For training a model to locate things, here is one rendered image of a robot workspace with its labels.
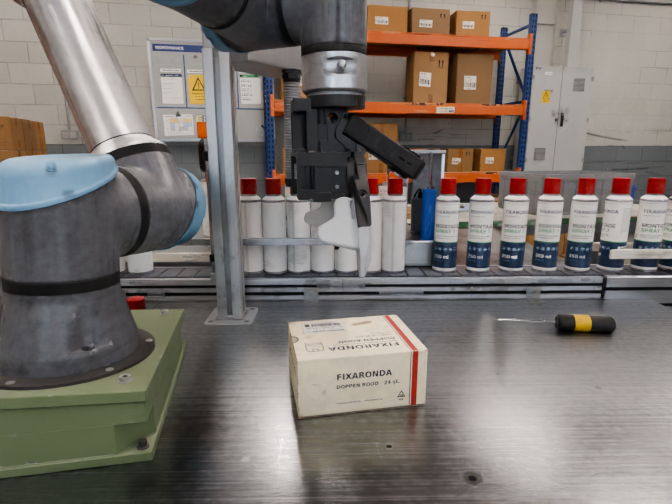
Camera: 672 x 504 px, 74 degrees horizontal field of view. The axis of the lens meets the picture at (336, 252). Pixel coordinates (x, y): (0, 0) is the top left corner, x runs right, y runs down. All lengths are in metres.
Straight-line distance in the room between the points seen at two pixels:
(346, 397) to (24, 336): 0.35
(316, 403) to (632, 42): 7.05
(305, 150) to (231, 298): 0.42
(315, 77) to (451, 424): 0.42
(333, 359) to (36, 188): 0.36
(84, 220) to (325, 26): 0.32
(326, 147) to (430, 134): 5.27
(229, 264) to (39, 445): 0.43
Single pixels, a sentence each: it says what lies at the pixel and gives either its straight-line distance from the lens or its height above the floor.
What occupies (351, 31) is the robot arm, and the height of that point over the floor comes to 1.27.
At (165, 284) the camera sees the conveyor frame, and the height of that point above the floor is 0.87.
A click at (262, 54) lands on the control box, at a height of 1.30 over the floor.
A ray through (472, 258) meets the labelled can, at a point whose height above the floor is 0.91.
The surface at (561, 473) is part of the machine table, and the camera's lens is 0.54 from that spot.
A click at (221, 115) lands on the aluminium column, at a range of 0.83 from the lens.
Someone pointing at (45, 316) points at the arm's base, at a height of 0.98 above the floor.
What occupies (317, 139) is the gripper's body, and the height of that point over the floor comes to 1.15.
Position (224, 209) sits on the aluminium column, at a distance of 0.84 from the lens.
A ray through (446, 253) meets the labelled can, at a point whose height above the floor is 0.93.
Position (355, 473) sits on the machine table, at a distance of 0.50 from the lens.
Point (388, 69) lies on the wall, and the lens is 5.67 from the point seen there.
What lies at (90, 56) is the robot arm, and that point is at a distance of 0.73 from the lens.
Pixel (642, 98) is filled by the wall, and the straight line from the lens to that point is 7.46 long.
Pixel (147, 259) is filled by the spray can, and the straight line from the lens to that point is 1.06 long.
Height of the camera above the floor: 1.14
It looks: 13 degrees down
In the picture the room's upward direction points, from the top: straight up
